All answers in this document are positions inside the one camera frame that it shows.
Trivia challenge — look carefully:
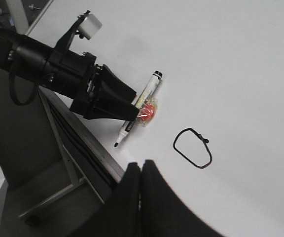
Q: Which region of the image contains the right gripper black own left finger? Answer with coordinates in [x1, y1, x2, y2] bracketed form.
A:
[69, 162, 141, 237]

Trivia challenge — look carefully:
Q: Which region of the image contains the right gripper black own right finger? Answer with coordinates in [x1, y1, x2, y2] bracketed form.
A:
[141, 160, 222, 237]

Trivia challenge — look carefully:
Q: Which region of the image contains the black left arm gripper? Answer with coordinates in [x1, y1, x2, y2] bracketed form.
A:
[41, 51, 139, 121]

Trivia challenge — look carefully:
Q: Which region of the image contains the white black whiteboard marker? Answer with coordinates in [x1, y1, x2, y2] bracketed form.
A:
[114, 71, 162, 147]

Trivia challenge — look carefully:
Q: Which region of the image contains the red magnet taped to marker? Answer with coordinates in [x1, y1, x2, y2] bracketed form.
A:
[136, 97, 158, 126]

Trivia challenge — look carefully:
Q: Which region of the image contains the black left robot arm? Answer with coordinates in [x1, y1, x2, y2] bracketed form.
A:
[0, 11, 139, 121]

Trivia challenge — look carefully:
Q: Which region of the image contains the white wrist camera on bracket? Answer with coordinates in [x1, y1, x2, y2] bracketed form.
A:
[55, 10, 104, 54]

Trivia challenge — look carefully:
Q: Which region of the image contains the black loop cable on arm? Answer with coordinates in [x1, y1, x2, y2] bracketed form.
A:
[8, 59, 37, 106]

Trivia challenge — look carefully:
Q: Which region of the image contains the white whiteboard with metal frame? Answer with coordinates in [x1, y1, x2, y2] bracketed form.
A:
[30, 0, 284, 237]

